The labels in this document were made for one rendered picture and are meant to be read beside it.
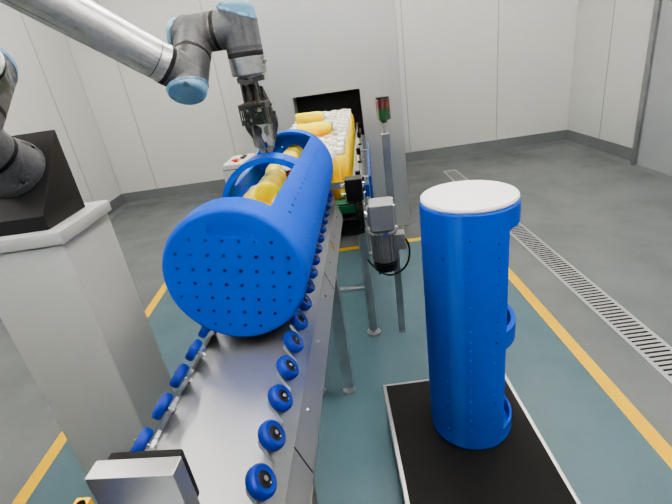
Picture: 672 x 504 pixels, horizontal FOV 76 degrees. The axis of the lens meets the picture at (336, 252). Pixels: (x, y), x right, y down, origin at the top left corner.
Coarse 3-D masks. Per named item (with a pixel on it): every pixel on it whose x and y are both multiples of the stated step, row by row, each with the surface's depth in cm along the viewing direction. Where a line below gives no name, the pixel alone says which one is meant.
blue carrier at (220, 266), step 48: (288, 144) 158; (240, 192) 136; (288, 192) 95; (192, 240) 80; (240, 240) 80; (288, 240) 79; (192, 288) 84; (240, 288) 84; (288, 288) 83; (240, 336) 89
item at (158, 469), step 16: (96, 464) 47; (112, 464) 47; (128, 464) 47; (144, 464) 46; (160, 464) 46; (176, 464) 46; (96, 480) 46; (112, 480) 46; (128, 480) 45; (144, 480) 45; (160, 480) 45; (176, 480) 45; (192, 480) 50; (96, 496) 47; (112, 496) 47; (128, 496) 47; (144, 496) 46; (160, 496) 46; (176, 496) 46; (192, 496) 48
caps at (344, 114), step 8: (328, 112) 304; (336, 112) 304; (344, 112) 298; (328, 120) 265; (336, 120) 260; (344, 120) 258; (296, 128) 253; (344, 128) 236; (320, 136) 221; (328, 136) 214; (336, 136) 209; (344, 136) 214
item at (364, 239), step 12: (360, 168) 227; (360, 204) 178; (348, 216) 216; (360, 216) 180; (348, 228) 205; (360, 228) 203; (360, 240) 219; (360, 252) 222; (348, 288) 232; (360, 288) 231; (372, 288) 231; (372, 300) 234; (372, 312) 236; (372, 324) 240; (372, 336) 241
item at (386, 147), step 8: (384, 136) 197; (384, 144) 198; (384, 152) 200; (384, 160) 201; (384, 168) 203; (392, 176) 204; (392, 184) 206; (392, 192) 207; (400, 272) 226; (400, 280) 228; (400, 288) 230; (400, 296) 232; (400, 304) 234; (400, 312) 236; (400, 320) 238; (400, 328) 240
